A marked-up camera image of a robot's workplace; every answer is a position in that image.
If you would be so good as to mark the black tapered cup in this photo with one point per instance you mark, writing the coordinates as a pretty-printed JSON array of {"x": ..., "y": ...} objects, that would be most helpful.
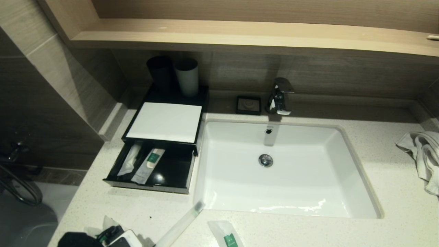
[{"x": 159, "y": 73}]

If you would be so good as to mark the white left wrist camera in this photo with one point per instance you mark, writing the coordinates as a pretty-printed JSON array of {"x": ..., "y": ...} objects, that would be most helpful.
[{"x": 128, "y": 239}]

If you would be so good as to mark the grey sachet with green label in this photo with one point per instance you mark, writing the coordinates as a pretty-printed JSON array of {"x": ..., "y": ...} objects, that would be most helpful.
[{"x": 149, "y": 164}]

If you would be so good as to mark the chrome drain stopper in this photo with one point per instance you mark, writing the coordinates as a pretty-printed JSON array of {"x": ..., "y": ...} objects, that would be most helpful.
[{"x": 265, "y": 160}]

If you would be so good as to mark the white crumpled towel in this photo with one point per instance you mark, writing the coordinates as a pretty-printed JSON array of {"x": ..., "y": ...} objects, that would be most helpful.
[{"x": 425, "y": 154}]

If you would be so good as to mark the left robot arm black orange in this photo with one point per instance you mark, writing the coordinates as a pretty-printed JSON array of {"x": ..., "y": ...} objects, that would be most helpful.
[{"x": 77, "y": 240}]

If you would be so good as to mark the black amenity box with drawer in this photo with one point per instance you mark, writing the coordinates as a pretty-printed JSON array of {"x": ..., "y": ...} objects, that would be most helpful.
[{"x": 175, "y": 168}]

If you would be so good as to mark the grey cup with dark rim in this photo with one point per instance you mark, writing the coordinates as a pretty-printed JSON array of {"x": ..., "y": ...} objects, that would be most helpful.
[{"x": 188, "y": 82}]

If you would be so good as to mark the long clear toothbrush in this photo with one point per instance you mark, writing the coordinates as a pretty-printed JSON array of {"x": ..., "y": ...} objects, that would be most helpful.
[{"x": 132, "y": 157}]

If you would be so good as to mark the white ceramic sink basin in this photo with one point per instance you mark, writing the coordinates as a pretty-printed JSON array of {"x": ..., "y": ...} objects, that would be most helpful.
[{"x": 291, "y": 185}]

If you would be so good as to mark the white packet with green label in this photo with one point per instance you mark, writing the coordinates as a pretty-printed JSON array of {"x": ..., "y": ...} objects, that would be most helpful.
[{"x": 224, "y": 233}]

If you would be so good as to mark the black square soap dish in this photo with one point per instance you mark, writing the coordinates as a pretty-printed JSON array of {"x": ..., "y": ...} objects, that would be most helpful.
[{"x": 237, "y": 107}]

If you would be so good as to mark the white card sheet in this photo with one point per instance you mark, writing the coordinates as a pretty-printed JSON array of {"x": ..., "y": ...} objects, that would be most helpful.
[{"x": 164, "y": 121}]

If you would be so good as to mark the chrome shower valve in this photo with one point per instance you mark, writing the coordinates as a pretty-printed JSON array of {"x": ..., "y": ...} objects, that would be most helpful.
[{"x": 15, "y": 149}]

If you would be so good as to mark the round grey soap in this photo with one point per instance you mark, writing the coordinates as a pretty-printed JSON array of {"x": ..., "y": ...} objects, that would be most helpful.
[{"x": 248, "y": 104}]

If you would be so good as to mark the small white item on shelf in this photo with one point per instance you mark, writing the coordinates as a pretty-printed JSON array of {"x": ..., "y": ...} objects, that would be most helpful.
[{"x": 432, "y": 37}]

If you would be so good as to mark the white sachet with green print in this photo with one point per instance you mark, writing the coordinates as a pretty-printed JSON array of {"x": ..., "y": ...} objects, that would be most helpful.
[{"x": 108, "y": 222}]

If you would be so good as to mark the light wooden shelf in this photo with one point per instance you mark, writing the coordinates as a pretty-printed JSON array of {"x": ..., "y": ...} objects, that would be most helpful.
[{"x": 240, "y": 34}]

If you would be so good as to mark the chrome faucet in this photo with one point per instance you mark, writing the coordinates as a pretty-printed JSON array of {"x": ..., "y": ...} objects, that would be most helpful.
[{"x": 279, "y": 92}]

